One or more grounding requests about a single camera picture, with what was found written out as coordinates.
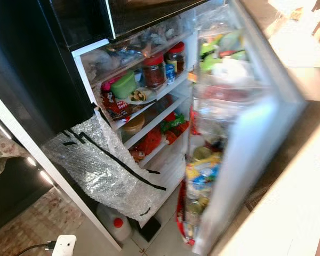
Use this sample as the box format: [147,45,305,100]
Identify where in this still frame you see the orange round plate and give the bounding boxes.
[122,115,146,142]

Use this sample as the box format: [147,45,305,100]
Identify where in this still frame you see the black fridge white interior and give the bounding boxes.
[0,0,214,243]

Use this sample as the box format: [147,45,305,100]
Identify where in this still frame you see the clear fridge drawer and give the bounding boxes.
[83,24,187,81]

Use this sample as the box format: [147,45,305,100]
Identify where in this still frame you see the white fridge door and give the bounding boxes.
[176,0,310,256]

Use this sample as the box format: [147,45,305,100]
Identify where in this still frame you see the white lace cloth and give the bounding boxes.
[0,125,22,179]

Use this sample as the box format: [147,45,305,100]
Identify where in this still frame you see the brown patterned floor mat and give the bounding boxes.
[0,187,91,256]

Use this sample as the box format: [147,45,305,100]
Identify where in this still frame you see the clear bubble wrap sheet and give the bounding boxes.
[43,112,167,222]

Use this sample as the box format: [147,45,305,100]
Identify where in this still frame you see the red snack packet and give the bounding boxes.
[101,85,131,121]

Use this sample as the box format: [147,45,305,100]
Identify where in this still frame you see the long black tape strip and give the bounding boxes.
[80,131,167,191]

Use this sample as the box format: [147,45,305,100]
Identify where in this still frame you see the green plastic container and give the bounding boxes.
[111,71,137,99]

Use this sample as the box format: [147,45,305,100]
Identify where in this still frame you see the white plate with food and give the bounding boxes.
[125,88,158,105]

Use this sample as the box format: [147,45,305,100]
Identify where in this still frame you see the white jug red cap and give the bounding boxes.
[96,203,133,243]

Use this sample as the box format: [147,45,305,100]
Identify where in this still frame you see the red net bag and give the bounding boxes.
[131,128,163,161]

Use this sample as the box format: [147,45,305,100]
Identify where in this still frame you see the red green food packet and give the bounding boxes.
[160,112,188,145]

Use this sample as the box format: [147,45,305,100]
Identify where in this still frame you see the blue drink can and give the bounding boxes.
[165,64,177,85]

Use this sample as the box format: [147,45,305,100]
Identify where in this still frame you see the black freezer door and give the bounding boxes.
[107,0,209,39]

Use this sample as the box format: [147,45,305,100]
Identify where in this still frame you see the red lid jar dark contents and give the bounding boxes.
[166,43,186,74]

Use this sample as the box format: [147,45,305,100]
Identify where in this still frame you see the gold lid jar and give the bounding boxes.
[192,147,213,161]

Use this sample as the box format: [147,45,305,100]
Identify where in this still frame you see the yellow blue snack packet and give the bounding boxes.
[186,155,222,195]

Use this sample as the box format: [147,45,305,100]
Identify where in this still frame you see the green plastic bag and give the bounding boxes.
[200,32,243,73]

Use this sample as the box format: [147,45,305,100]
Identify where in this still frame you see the white plastic bag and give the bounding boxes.
[213,56,254,89]

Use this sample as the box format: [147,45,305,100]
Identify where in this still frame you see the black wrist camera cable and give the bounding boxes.
[16,241,57,256]

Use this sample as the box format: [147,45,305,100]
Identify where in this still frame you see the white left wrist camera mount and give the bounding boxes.
[52,235,77,256]

